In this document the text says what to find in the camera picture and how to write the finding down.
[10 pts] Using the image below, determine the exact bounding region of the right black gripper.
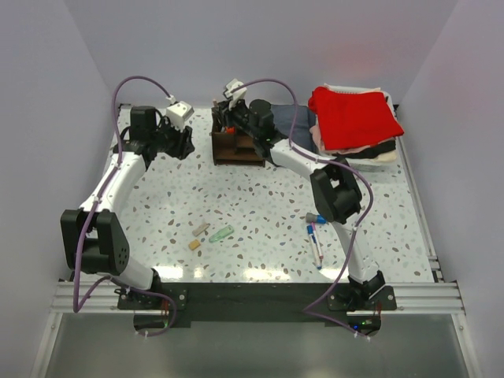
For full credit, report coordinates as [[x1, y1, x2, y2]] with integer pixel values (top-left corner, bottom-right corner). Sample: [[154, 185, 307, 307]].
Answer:
[[211, 97, 259, 140]]

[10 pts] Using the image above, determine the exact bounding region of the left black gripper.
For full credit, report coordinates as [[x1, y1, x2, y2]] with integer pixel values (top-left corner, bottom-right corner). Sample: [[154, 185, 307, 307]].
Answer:
[[150, 115, 195, 160]]

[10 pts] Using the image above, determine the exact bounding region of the brown wooden desk organizer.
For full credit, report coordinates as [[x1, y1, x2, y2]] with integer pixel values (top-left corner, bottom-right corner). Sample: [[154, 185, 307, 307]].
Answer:
[[210, 100, 265, 167]]

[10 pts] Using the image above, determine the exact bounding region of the purple capped white marker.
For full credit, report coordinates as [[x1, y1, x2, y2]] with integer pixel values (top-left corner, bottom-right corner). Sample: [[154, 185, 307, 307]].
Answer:
[[310, 222, 324, 265]]

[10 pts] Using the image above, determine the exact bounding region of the blue capped white marker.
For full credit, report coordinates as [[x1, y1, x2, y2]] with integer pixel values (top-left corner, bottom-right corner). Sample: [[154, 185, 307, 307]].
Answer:
[[306, 224, 322, 270]]

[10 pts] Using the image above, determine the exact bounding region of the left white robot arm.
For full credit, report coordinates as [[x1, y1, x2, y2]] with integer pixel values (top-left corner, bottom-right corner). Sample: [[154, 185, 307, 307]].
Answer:
[[60, 102, 195, 313]]

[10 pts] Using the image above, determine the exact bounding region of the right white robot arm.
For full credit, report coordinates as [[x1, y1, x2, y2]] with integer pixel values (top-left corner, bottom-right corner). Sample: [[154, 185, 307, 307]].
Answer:
[[212, 99, 385, 309]]

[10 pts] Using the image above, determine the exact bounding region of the blue folded towel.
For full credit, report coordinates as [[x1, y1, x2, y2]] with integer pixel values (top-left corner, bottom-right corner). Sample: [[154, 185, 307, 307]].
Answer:
[[270, 105, 317, 163]]

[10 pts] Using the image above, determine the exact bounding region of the pink cloth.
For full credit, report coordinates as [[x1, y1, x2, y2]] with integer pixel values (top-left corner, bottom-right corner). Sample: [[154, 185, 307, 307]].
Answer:
[[309, 124, 325, 152]]

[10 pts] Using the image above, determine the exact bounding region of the red folded cloth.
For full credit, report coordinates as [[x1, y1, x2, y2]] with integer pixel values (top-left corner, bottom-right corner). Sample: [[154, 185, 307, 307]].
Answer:
[[308, 87, 404, 150]]

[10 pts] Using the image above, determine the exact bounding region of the beige eraser piece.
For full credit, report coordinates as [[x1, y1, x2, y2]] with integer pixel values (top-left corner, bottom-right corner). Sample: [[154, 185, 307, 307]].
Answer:
[[192, 223, 209, 237]]

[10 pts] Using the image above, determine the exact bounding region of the tan eraser block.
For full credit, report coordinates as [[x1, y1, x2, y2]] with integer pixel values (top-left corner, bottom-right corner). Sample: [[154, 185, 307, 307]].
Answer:
[[188, 239, 201, 250]]

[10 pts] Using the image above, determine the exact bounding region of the green clear correction tape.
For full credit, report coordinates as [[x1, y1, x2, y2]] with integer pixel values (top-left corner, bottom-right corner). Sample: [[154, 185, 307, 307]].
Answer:
[[209, 225, 234, 243]]

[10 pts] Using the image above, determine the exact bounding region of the white basket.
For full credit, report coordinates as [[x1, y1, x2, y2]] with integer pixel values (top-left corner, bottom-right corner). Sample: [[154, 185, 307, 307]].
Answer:
[[324, 83, 398, 172]]

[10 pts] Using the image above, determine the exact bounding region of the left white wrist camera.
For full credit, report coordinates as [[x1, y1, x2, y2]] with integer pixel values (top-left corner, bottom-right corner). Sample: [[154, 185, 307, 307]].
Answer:
[[165, 101, 194, 131]]

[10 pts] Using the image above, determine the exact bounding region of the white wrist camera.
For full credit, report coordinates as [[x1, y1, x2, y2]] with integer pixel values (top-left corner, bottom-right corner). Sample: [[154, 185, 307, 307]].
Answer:
[[165, 101, 194, 131], [223, 79, 246, 110]]

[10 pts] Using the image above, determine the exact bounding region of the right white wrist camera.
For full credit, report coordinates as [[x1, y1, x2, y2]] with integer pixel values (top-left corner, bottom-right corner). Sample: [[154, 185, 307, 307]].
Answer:
[[223, 79, 246, 110]]

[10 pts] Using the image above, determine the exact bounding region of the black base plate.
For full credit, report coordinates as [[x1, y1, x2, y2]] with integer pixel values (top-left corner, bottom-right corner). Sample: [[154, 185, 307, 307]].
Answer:
[[117, 280, 396, 329]]

